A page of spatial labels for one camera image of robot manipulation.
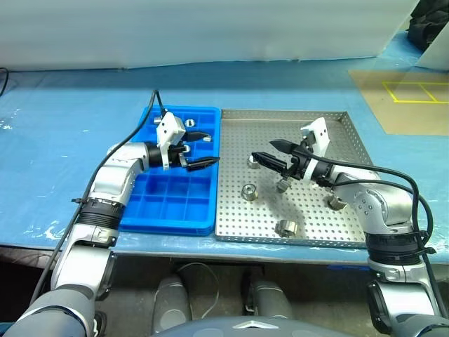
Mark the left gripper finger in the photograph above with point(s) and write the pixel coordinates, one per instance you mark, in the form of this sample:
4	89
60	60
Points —
201	164
198	136

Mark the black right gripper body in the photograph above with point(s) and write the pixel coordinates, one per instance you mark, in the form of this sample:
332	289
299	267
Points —
298	163

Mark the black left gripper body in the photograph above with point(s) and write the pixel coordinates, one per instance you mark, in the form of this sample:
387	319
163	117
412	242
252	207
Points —
174	154

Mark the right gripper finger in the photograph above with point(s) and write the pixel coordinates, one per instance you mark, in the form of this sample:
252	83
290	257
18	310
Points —
271	163
283	146

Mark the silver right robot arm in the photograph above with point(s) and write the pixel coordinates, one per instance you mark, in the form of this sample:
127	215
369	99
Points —
372	203

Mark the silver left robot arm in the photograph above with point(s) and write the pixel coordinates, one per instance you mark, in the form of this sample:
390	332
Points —
115	172

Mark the blue compartment tray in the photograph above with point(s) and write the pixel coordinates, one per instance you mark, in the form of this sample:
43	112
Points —
175	210

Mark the perforated metal tray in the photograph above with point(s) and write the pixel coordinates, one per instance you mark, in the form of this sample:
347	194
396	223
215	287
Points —
245	217

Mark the white backdrop board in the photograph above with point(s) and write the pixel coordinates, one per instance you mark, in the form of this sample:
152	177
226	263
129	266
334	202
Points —
210	28

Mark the brown cardboard mat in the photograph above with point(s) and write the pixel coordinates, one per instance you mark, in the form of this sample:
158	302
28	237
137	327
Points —
403	116

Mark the grey rounded robot leg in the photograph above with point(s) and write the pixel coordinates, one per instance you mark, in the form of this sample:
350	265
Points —
270	298
172	302

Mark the grey robot torso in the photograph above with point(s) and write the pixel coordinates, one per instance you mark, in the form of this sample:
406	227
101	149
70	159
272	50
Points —
245	328

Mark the white leaning panel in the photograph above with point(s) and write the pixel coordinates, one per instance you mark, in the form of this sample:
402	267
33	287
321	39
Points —
435	51

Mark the black bag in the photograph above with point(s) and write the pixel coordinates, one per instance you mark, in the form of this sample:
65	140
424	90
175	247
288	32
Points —
426	24

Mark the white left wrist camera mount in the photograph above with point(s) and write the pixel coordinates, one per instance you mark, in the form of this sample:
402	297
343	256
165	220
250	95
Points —
170	128

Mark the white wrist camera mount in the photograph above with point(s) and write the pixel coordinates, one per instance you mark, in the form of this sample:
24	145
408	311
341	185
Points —
170	128
321	135

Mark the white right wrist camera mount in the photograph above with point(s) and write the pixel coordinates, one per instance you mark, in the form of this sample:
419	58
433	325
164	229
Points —
321	135

